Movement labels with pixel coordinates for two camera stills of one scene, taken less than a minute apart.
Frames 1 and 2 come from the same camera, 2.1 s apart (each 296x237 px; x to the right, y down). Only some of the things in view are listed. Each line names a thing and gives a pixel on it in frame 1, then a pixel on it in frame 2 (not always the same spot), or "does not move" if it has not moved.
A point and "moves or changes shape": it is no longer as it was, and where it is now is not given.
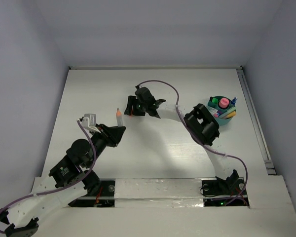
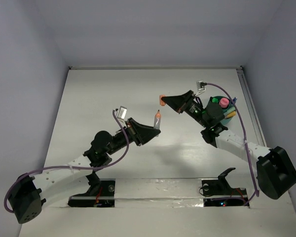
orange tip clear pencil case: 119,118 moves or changes shape
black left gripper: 113,135 -> 139,133
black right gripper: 132,100 -> 180,103
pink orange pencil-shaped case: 230,115 does not move
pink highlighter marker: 223,102 does not move
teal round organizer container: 222,108 does not move
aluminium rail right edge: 270,167 does not move
